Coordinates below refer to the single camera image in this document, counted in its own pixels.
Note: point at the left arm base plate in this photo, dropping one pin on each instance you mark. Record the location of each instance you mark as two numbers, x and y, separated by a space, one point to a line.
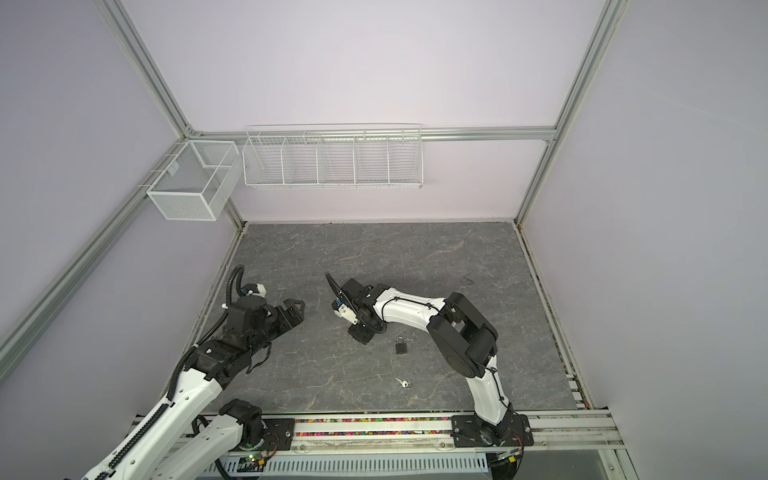
276 435

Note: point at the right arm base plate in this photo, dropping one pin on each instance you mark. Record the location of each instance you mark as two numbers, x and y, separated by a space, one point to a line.
513 430

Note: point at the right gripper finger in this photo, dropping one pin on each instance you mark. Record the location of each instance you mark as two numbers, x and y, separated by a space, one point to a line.
362 333
337 290

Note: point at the white mesh box basket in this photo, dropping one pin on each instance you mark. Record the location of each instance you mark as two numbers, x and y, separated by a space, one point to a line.
198 181

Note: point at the aluminium front rail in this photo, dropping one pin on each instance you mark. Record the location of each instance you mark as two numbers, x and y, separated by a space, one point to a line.
431 432

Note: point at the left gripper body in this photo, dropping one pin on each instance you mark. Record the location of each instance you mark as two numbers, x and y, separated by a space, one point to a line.
268 333

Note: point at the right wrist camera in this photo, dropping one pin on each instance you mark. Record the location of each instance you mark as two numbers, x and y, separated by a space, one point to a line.
341 310

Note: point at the grey padlock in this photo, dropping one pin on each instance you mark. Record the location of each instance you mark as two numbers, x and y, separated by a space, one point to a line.
401 347

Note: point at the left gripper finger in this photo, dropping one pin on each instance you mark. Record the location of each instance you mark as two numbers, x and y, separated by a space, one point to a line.
284 325
294 307

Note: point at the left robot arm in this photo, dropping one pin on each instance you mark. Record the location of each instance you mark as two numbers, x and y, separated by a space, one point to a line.
151 451

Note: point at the aluminium frame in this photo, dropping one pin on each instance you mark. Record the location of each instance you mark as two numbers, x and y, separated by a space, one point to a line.
20 339

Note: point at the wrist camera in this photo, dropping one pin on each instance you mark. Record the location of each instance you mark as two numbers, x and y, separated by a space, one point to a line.
341 310
253 289

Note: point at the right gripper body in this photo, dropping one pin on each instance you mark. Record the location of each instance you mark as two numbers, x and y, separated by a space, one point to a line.
361 321

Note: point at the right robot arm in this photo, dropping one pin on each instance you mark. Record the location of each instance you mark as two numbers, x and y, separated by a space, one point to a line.
464 337

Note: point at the white wire basket long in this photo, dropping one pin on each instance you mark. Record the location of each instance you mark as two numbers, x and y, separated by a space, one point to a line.
384 155

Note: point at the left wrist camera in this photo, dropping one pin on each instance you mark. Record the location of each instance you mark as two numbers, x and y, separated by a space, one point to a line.
253 289

